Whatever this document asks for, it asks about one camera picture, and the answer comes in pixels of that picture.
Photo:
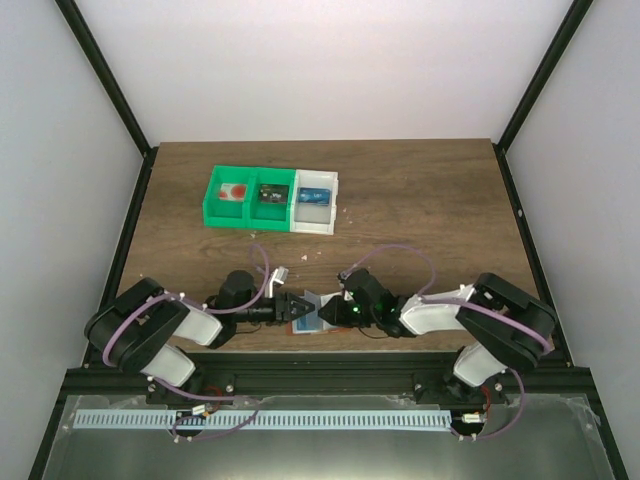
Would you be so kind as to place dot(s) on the light blue cable duct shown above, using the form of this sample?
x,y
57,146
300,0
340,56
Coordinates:
x,y
308,420

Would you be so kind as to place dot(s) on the right black frame post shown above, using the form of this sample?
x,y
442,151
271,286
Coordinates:
x,y
561,40

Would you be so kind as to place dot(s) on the white bin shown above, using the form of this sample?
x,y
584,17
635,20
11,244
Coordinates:
x,y
311,219

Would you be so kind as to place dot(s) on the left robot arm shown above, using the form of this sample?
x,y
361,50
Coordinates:
x,y
133,332

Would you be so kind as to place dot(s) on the black card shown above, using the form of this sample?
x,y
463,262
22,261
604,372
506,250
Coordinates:
x,y
273,194

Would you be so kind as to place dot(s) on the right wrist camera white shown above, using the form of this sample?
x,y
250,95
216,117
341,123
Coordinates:
x,y
348,282

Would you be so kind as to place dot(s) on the black aluminium front rail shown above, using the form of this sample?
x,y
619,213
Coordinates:
x,y
424,377

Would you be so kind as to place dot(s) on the blue card in bin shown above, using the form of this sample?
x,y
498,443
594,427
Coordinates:
x,y
314,196

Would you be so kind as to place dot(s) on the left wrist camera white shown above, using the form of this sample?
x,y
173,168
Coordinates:
x,y
276,279

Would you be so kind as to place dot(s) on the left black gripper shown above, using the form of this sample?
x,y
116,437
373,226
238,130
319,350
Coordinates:
x,y
282,305

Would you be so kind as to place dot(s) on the green bin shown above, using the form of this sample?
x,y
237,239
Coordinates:
x,y
226,201
270,217

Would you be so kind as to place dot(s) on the green bin middle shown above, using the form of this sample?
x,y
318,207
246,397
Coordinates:
x,y
270,217

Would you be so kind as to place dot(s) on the green bin left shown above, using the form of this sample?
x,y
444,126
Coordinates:
x,y
226,201

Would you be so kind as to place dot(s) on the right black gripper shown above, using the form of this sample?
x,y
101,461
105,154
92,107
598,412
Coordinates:
x,y
334,306

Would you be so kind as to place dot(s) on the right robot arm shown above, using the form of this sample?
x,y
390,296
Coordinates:
x,y
511,329

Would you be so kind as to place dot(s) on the light blue credit card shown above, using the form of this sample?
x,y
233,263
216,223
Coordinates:
x,y
311,323

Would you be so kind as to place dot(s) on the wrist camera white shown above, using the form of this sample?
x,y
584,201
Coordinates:
x,y
276,279
348,282

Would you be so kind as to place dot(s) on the black frame post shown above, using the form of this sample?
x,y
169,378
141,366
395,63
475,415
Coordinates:
x,y
561,40
93,53

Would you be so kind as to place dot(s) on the red white card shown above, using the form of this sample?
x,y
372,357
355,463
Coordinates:
x,y
232,192

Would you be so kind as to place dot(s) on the left black frame post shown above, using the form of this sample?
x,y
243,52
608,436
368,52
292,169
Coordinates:
x,y
93,53

